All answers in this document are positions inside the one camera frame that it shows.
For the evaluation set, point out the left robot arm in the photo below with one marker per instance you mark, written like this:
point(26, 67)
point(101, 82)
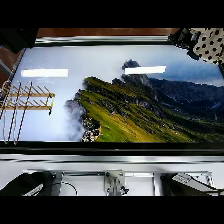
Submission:
point(23, 185)

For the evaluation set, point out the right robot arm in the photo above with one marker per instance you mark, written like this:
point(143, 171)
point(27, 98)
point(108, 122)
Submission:
point(186, 186)

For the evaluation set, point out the black garment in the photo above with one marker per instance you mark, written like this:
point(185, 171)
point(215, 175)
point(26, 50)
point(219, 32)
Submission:
point(16, 38)
point(181, 37)

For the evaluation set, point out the white black-dotted garment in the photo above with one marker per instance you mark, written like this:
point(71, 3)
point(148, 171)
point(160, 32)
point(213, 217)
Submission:
point(210, 43)

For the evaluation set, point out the silver frame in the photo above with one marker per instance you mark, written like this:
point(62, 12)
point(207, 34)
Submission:
point(113, 182)

